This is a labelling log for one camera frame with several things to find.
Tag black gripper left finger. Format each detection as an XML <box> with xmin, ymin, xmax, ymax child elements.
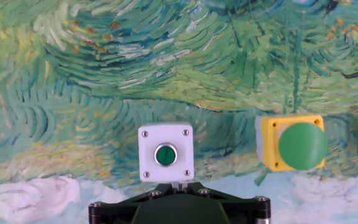
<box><xmin>88</xmin><ymin>182</ymin><xmax>180</xmax><ymax>224</ymax></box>

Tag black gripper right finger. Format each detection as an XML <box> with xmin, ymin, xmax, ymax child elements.
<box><xmin>178</xmin><ymin>182</ymin><xmax>272</xmax><ymax>224</ymax></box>

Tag small green button grey box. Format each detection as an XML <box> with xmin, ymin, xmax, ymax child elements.
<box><xmin>137</xmin><ymin>122</ymin><xmax>196</xmax><ymax>184</ymax></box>

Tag painted landscape cloth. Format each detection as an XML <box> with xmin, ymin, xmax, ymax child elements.
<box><xmin>0</xmin><ymin>0</ymin><xmax>358</xmax><ymax>224</ymax></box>

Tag green dome button yellow box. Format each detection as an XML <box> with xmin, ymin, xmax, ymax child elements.
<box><xmin>254</xmin><ymin>113</ymin><xmax>329</xmax><ymax>172</ymax></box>

